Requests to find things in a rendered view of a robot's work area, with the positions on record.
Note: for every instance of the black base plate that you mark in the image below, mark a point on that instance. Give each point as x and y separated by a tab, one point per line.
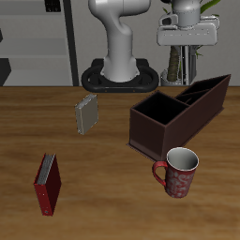
93	82

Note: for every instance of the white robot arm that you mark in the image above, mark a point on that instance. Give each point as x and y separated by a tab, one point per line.
120	47

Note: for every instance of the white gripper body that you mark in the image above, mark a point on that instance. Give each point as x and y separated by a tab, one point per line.
187	36

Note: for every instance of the grey book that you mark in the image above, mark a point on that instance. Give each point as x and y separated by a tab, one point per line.
87	115

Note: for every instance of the grey shelf unit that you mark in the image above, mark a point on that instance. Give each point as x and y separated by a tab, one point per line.
31	43

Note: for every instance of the dark upright post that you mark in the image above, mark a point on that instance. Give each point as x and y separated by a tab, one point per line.
72	47

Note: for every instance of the dark brown desk caddy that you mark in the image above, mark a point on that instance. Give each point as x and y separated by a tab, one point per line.
150	134

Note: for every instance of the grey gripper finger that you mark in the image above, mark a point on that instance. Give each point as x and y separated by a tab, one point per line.
184	52
193	52

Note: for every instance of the red patterned mug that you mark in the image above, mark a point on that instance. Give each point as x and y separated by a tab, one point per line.
179	182

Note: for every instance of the pot plant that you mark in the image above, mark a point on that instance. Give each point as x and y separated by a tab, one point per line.
173	65

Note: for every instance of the red book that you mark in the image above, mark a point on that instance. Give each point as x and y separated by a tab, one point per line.
51	187

